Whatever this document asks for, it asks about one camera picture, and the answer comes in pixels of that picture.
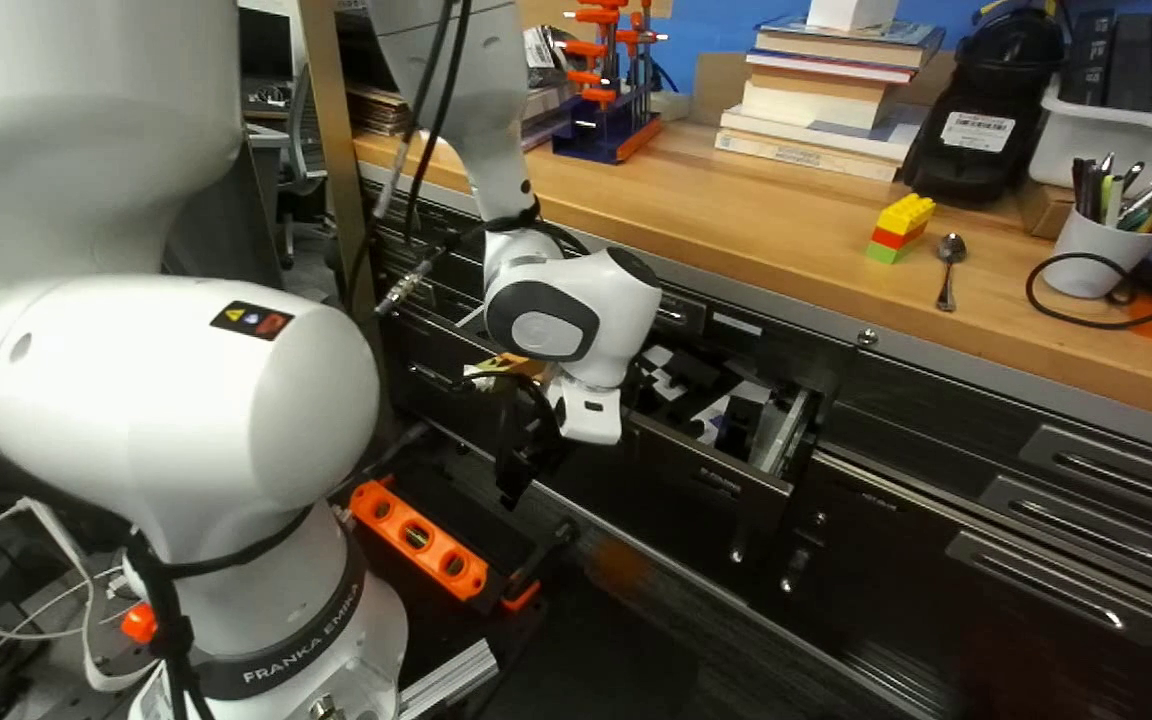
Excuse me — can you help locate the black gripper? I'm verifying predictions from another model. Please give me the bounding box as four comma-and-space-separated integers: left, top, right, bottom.
488, 371, 571, 513

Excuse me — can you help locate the metal drawer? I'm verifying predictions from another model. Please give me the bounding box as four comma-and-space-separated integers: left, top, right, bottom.
388, 303, 833, 597

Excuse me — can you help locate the black lower drawer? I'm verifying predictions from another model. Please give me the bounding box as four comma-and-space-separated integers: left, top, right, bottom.
327, 418, 579, 633

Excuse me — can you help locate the orange spirit level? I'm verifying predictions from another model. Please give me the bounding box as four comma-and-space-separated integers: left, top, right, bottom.
341, 476, 497, 607

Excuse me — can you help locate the white paper sheet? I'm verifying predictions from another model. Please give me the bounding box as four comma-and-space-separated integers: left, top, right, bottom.
687, 375, 745, 444

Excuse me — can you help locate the orange hex keys blue stand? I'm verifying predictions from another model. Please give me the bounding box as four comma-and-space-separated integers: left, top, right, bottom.
547, 0, 672, 168

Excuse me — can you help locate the crumpled silver foil bag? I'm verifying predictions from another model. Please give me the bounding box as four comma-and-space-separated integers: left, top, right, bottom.
518, 18, 571, 88

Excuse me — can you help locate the yellow red green brick stack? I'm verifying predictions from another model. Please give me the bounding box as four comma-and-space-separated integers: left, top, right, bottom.
863, 192, 940, 268

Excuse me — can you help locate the stack of books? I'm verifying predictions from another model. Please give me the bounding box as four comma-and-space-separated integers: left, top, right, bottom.
712, 15, 952, 186

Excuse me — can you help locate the metal spoon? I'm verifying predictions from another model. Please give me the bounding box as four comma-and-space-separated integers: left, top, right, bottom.
932, 226, 973, 317

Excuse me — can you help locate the small white box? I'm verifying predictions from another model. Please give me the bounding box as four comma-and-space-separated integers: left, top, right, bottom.
804, 0, 902, 35

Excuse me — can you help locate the black device with white label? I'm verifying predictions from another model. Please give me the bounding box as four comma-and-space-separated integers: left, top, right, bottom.
892, 2, 1068, 206

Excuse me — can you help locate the white pen cup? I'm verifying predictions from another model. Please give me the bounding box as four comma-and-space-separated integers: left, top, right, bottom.
1038, 205, 1152, 303

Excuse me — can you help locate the black marker pen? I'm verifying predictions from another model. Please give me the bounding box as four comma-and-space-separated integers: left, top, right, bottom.
1068, 155, 1101, 224

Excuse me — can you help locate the green pen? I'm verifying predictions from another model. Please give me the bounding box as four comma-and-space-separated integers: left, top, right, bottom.
1095, 159, 1128, 226

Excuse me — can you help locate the silver pen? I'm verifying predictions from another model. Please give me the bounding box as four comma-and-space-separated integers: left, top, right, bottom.
1117, 163, 1152, 231

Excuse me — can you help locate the white plastic bin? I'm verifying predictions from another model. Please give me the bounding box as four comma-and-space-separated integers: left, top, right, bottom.
1024, 76, 1152, 192

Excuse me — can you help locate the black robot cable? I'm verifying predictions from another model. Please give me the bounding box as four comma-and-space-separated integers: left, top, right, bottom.
370, 0, 481, 318

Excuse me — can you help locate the brown wooden post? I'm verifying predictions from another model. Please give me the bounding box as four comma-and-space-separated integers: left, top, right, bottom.
295, 0, 388, 331

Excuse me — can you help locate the blue wall board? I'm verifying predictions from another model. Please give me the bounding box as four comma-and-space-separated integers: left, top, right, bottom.
660, 0, 1088, 95

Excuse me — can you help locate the black coiled cable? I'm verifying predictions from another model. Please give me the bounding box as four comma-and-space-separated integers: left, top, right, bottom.
1018, 231, 1152, 331

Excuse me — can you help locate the white floor cable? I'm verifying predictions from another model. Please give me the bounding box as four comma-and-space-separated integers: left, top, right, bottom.
0, 492, 138, 696

